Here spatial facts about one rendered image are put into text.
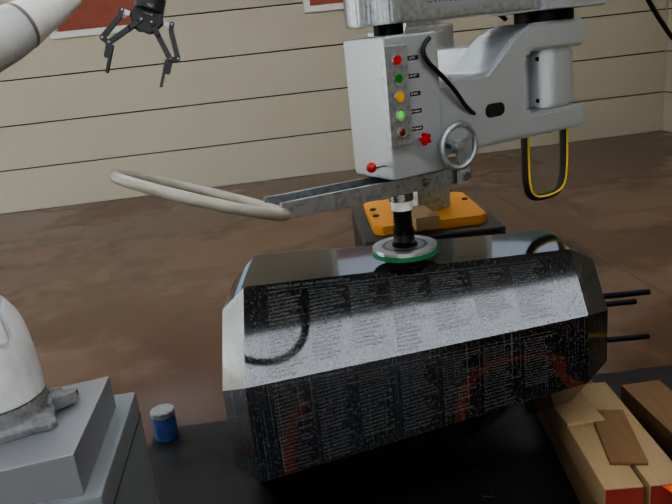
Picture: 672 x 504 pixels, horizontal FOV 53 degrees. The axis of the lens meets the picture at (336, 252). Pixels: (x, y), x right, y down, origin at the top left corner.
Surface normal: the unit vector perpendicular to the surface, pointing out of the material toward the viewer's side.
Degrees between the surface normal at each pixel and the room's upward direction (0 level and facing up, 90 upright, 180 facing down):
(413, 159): 90
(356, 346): 45
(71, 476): 90
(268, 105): 90
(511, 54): 90
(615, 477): 0
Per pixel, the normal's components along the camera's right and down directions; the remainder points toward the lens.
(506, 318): -0.04, -0.47
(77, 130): 0.13, 0.29
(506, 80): 0.51, 0.21
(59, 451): -0.19, -0.94
